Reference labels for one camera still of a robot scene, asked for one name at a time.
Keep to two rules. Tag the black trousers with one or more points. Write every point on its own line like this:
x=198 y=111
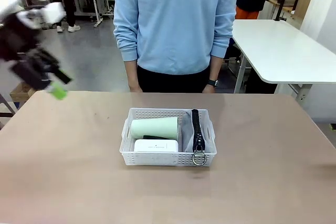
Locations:
x=170 y=83

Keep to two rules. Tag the grey pouch black zipper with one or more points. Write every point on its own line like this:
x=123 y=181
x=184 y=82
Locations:
x=187 y=134

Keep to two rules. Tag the black wrist watch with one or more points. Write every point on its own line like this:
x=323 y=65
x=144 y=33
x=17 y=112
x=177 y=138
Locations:
x=214 y=83

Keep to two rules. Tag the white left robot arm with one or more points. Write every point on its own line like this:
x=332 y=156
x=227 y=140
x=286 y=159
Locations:
x=9 y=3

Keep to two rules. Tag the white perforated plastic basket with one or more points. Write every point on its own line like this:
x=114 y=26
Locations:
x=157 y=159

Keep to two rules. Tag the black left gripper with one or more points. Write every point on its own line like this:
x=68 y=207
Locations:
x=23 y=51

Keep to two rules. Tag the white rectangular box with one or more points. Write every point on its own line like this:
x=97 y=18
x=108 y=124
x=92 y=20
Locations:
x=157 y=146

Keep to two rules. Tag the pale green plastic cup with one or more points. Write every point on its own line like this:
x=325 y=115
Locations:
x=155 y=127

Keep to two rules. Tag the person right forearm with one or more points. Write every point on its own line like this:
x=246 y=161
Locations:
x=131 y=72

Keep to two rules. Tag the black chair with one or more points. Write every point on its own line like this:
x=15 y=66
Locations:
x=233 y=51

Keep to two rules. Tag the person left forearm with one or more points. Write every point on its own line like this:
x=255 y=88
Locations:
x=215 y=69

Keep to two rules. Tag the light blue sweater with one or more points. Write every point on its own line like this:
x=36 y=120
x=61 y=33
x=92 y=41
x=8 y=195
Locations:
x=173 y=24

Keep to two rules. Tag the person left hand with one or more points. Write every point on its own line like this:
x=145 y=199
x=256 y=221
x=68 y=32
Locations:
x=209 y=89

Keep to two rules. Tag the large white table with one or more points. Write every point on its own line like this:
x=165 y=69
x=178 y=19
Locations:
x=275 y=51

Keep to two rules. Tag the black metal frame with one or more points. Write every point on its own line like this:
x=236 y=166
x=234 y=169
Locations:
x=8 y=114

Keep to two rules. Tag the open cardboard box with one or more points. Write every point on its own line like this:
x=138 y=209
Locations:
x=19 y=93

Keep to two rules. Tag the person right hand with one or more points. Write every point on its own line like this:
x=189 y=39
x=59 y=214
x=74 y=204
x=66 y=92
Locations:
x=135 y=87

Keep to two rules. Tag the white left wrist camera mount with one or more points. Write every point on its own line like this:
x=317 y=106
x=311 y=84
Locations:
x=53 y=11

